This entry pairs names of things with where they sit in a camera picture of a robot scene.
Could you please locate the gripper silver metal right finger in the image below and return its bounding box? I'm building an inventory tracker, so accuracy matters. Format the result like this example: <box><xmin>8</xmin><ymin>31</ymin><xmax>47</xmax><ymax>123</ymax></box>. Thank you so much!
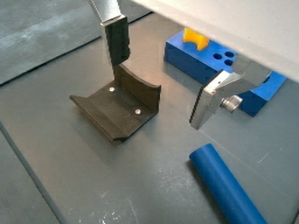
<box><xmin>190</xmin><ymin>54</ymin><xmax>273</xmax><ymax>130</ymax></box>

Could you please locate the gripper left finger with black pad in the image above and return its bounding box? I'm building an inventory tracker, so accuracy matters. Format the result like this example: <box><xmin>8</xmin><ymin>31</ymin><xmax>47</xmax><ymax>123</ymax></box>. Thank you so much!
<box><xmin>89</xmin><ymin>0</ymin><xmax>131</xmax><ymax>67</ymax></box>

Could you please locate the blue cylinder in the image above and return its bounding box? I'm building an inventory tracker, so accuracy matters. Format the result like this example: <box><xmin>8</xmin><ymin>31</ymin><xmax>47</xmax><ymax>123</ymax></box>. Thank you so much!
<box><xmin>190</xmin><ymin>143</ymin><xmax>267</xmax><ymax>224</ymax></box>

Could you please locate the blue shape-sorter block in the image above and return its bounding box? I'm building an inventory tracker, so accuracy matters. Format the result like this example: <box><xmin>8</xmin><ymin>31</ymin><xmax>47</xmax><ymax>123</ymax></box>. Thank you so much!
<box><xmin>165</xmin><ymin>31</ymin><xmax>286</xmax><ymax>116</ymax></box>

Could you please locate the yellow notched block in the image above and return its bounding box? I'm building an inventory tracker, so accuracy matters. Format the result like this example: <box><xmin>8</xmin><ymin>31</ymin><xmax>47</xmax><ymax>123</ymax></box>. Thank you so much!
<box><xmin>182</xmin><ymin>28</ymin><xmax>210</xmax><ymax>50</ymax></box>

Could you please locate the black curved cradle stand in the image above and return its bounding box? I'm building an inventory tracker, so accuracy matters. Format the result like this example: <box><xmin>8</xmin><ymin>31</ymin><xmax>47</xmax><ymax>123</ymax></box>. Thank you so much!
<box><xmin>70</xmin><ymin>65</ymin><xmax>162</xmax><ymax>141</ymax></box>

